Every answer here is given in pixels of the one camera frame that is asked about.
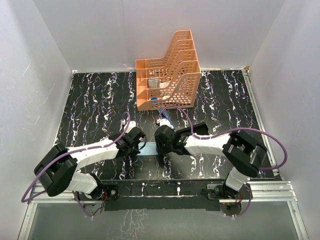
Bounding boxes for orange plastic file organizer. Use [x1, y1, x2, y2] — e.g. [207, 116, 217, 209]
[135, 29, 202, 111]

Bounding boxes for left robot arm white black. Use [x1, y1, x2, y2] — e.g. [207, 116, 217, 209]
[34, 126, 146, 200]

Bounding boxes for black sunglasses case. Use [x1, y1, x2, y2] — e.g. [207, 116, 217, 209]
[176, 122, 209, 136]

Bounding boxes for grey packet in organizer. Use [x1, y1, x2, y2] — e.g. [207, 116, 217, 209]
[147, 77, 160, 89]

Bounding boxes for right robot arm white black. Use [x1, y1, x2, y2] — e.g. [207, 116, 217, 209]
[154, 122, 268, 199]

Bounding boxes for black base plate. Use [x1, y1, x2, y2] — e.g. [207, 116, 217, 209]
[76, 180, 253, 214]

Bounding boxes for white paper in organizer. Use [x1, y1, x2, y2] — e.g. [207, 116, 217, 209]
[159, 81, 175, 96]

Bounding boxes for aluminium frame rail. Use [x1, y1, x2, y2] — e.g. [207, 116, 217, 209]
[17, 181, 309, 240]

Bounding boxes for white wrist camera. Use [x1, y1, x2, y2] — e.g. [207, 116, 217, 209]
[155, 118, 175, 130]
[120, 119, 137, 133]

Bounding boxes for light blue cleaning cloth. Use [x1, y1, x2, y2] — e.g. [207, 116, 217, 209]
[138, 142, 158, 156]

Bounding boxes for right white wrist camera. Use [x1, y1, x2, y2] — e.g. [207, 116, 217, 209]
[155, 118, 175, 130]

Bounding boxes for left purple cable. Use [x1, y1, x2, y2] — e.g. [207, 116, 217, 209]
[21, 111, 131, 203]

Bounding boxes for blue sunglasses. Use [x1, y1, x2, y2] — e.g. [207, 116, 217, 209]
[158, 108, 170, 120]

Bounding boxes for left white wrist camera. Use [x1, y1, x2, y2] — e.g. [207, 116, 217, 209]
[120, 119, 137, 133]

